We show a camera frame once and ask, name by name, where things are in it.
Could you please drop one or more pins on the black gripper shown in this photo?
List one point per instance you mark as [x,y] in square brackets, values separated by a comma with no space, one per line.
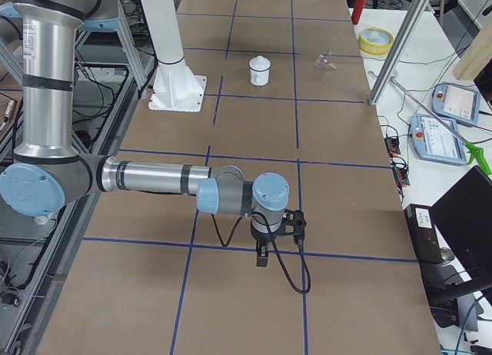
[261,240]

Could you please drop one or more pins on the white mug lid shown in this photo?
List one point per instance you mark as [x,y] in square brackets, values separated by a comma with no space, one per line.
[259,63]

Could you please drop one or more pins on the clear plastic funnel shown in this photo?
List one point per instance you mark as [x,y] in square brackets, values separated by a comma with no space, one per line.
[325,61]

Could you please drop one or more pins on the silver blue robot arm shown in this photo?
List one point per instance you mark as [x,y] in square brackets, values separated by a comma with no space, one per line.
[49,173]

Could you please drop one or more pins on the lower orange black connector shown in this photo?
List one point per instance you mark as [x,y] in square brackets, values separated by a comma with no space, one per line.
[400,172]

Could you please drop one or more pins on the orange black connector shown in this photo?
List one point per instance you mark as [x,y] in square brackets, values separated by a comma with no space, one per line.
[392,144]
[400,172]

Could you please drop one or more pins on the black computer box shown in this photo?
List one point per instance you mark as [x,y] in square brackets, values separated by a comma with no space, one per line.
[423,234]

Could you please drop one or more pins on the brown paper table cover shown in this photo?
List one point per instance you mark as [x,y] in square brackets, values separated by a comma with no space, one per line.
[315,256]

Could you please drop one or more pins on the upper orange black connector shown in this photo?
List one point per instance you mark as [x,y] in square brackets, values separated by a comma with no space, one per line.
[392,144]

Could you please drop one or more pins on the white enamel mug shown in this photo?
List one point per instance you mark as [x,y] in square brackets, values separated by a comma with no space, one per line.
[259,74]

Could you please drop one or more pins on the black monitor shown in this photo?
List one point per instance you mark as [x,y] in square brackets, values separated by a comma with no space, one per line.
[463,217]

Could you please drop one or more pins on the lower teach pendant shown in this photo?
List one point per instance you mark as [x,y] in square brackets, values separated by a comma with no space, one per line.
[433,142]

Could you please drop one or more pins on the teach pendant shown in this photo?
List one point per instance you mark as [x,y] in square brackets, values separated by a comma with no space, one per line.
[457,102]
[433,142]

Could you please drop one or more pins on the upper teach pendant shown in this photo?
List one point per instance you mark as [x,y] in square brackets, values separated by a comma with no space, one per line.
[457,102]

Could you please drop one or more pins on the yellow tape roll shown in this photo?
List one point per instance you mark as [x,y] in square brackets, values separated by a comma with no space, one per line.
[375,41]

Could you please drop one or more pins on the red cylinder can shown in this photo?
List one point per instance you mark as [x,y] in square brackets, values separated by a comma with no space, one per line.
[357,11]

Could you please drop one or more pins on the wooden board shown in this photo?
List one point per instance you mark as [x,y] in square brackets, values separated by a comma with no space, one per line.
[476,57]

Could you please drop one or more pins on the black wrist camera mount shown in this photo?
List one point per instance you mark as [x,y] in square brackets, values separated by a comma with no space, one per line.
[292,224]

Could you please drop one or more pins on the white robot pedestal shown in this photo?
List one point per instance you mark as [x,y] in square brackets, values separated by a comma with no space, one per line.
[175,87]

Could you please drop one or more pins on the green handled air gun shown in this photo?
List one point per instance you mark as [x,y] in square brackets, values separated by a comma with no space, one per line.
[476,153]

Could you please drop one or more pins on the aluminium frame post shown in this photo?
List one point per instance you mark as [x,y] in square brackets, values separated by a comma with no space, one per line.
[410,21]

